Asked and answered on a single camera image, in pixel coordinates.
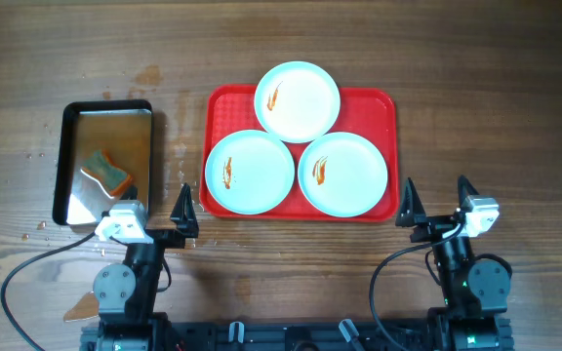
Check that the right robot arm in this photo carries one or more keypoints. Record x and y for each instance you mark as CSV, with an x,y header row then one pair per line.
x,y
475,287

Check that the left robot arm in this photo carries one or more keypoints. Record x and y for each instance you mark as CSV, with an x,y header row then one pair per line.
x,y
126,291

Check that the orange green sponge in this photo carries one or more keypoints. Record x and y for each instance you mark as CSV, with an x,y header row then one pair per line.
x,y
113,180

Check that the black metal water pan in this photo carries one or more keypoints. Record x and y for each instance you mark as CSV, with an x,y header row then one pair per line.
x,y
123,130

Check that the red plastic tray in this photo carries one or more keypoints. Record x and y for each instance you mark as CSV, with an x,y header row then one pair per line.
x,y
367,112

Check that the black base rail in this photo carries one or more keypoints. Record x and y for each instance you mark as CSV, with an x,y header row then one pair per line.
x,y
412,334

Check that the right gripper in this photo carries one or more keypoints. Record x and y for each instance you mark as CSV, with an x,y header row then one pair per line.
x,y
413,214

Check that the white plate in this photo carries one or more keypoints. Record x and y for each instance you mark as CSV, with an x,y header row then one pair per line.
x,y
249,172
342,174
297,101

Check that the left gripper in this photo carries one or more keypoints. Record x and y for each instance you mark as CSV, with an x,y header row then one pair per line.
x,y
183,214

